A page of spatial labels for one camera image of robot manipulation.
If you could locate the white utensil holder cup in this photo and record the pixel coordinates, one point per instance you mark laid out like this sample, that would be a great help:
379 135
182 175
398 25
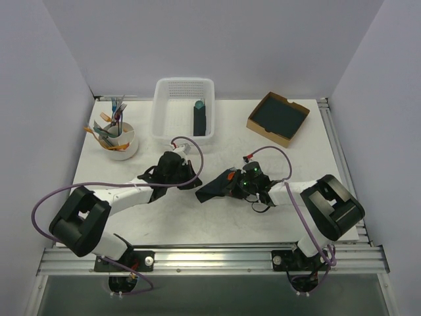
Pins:
123 145

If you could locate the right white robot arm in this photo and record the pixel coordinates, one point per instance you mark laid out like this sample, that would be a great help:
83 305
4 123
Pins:
325 207

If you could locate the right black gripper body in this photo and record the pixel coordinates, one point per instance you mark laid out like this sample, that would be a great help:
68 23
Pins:
228 184

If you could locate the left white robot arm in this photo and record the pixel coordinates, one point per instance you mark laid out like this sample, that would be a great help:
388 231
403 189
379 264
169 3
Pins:
80 222

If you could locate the dark rolled napkin bundle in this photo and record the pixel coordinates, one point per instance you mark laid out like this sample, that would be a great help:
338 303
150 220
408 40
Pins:
199 121

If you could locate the orange plastic fork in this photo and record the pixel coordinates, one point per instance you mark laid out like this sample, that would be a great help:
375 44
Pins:
105 117

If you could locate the silver metal fork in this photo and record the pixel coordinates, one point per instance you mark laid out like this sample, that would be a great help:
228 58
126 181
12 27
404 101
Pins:
118 107

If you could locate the brown cardboard napkin box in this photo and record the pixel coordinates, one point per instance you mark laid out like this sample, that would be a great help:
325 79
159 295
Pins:
277 119

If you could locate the white perforated plastic basket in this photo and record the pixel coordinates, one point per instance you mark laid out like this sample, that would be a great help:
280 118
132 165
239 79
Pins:
172 108

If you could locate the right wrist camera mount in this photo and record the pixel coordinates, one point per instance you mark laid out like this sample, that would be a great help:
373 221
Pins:
248 159

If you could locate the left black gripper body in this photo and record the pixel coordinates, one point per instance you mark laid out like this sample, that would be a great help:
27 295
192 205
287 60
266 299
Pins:
183 174

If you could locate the aluminium frame rail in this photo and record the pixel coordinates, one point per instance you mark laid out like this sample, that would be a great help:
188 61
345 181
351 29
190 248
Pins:
214 261

